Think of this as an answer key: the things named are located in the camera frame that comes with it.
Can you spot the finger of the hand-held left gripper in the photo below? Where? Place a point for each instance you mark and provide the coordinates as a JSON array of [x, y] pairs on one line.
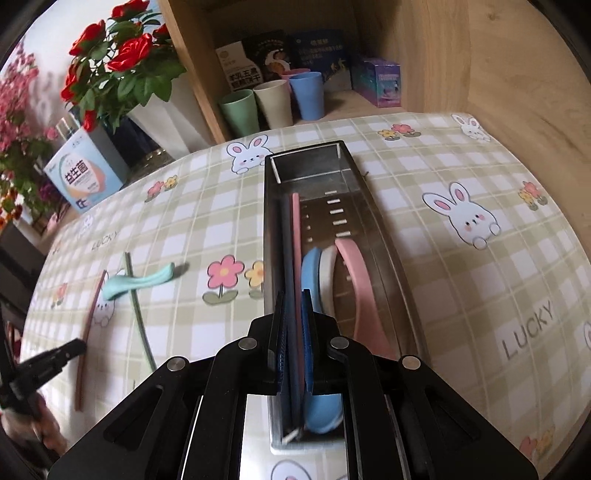
[[55, 357]]

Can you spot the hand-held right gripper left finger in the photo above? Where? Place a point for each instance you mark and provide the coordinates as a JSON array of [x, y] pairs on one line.
[[280, 341]]

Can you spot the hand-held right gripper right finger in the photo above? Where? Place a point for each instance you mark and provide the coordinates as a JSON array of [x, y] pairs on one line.
[[307, 341]]

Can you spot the cream spoon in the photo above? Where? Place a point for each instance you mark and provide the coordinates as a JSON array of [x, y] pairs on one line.
[[328, 277]]

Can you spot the blue spoon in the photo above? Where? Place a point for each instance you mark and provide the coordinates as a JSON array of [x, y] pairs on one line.
[[311, 272]]

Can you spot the pink spoon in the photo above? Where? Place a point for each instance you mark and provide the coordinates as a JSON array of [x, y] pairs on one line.
[[364, 295]]

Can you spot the green chopstick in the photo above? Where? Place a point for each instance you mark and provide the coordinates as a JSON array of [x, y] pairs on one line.
[[136, 314]]

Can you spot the teal spoon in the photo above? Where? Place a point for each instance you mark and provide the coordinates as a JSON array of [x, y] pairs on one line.
[[147, 279]]

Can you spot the metal utensil tray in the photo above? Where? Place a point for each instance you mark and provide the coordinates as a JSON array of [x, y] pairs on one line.
[[314, 184]]

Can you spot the person's left hand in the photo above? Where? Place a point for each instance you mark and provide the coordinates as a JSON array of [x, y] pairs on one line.
[[44, 434]]

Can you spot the black chair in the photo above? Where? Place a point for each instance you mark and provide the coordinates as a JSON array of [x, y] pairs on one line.
[[18, 263]]

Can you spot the green checkered bunny tablecloth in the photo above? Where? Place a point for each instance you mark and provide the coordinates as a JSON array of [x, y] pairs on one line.
[[415, 277]]

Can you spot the white blue supplement box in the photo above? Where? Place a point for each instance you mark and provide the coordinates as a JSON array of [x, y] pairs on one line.
[[83, 175]]

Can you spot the gold blister tray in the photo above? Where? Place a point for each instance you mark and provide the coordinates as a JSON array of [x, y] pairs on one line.
[[150, 164]]

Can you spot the pink blossom plant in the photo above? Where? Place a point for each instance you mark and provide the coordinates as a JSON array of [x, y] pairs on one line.
[[18, 138]]

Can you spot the green cup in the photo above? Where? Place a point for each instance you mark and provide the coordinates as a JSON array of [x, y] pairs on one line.
[[240, 115]]

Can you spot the metal tumbler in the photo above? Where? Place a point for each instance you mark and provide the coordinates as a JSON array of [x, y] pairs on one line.
[[68, 127]]

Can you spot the dark blue box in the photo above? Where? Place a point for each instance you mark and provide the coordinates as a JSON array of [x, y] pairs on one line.
[[124, 136]]

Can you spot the beige cup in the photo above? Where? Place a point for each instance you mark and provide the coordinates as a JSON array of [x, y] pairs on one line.
[[274, 106]]

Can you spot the blue cup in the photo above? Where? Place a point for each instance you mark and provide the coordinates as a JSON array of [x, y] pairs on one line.
[[307, 97]]

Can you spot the red rose plant white pot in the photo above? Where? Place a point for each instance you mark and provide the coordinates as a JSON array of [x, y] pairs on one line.
[[161, 120]]

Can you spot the purple box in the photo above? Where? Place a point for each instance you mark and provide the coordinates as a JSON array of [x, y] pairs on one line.
[[376, 83]]

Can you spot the pink cup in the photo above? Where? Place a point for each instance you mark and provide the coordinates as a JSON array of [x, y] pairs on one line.
[[291, 73]]

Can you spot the white biscuit packet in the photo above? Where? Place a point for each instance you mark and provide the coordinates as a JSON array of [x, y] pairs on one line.
[[235, 64]]

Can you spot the dark snack packet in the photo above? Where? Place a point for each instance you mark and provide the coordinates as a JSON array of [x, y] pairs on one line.
[[265, 50]]

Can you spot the blue snack box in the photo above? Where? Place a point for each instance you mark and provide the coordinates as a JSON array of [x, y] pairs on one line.
[[323, 50]]

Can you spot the wooden shelf unit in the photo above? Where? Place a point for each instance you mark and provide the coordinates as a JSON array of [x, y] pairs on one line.
[[485, 60]]

